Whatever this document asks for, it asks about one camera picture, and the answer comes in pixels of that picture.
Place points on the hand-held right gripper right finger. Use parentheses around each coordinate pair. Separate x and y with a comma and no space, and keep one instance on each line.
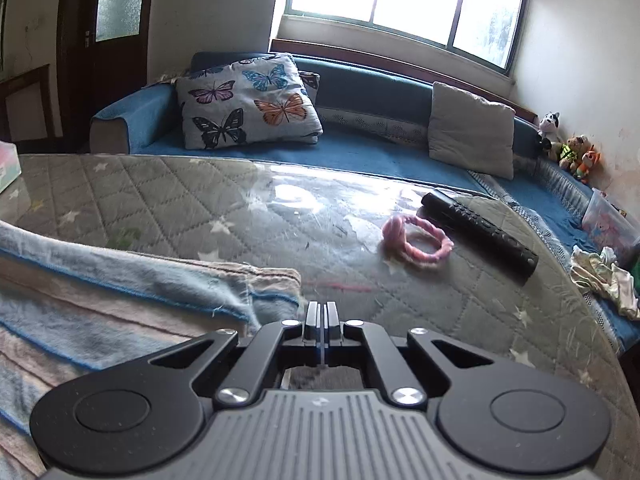
(331,330)

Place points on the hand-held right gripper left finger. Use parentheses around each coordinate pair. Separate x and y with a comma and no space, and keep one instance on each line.
(314,330)

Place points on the blue pink striped cloth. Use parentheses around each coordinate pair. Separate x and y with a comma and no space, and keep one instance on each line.
(125,285)

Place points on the black remote control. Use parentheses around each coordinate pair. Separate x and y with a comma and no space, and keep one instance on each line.
(480,232)

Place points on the butterfly print pillow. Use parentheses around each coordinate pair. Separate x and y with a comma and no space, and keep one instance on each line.
(250,105)

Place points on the blue sofa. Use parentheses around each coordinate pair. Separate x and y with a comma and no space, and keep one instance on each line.
(370,95)

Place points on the plain grey pillow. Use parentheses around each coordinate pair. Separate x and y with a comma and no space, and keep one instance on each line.
(470,130)

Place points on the dark patterned cushion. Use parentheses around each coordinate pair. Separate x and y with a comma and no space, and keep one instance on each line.
(310,85)

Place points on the white crumpled cloth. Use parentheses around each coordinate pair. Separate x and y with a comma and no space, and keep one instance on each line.
(605,280)

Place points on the black white cow plush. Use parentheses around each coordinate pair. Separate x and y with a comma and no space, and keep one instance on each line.
(549,127)

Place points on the clear plastic toy box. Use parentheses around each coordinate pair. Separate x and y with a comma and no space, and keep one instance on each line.
(610,225)

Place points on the brown bear plush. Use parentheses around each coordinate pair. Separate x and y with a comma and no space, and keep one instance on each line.
(572,152)

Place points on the stuffed toys pile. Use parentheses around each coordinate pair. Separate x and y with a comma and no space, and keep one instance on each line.
(589,162)

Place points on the window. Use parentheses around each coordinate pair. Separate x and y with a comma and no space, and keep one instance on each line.
(400,0)

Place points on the printed tissue box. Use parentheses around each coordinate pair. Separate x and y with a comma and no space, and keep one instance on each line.
(9,165)

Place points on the dark wooden door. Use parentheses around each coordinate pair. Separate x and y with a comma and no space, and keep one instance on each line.
(80,60)

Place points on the wooden chair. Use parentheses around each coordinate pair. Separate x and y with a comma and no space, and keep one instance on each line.
(27,95)

